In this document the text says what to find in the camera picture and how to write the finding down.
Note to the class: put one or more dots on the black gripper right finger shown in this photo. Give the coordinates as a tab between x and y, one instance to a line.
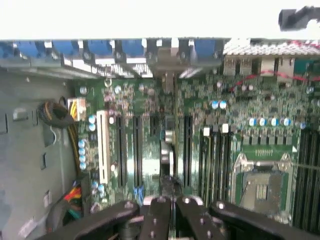
192	220

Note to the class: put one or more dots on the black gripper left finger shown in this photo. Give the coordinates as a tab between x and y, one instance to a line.
160	220

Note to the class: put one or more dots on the black RAM slot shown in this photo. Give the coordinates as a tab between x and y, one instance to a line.
224	162
232	162
317	180
215	162
206	162
310	180
302	180

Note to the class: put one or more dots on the long black expansion slot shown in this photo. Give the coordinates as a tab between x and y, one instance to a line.
137	150
188	150
121	150

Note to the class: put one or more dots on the CPU socket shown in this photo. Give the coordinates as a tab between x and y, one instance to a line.
265	187

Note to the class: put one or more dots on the white expansion slot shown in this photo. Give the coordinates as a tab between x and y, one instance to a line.
103	147

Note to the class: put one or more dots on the short black expansion slot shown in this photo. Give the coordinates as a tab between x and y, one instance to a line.
154	126

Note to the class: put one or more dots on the green motherboard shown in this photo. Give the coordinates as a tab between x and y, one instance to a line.
262	110

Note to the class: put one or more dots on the white power connector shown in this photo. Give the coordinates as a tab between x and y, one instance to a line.
77	108

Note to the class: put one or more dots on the open dark grey PC case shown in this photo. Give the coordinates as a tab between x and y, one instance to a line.
25	150

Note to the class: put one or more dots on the blue card retainer clip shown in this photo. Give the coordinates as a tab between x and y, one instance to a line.
27	48
100	47
65	47
5	50
205	47
132	47

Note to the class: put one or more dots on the black bracket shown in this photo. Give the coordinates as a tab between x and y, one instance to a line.
297	18

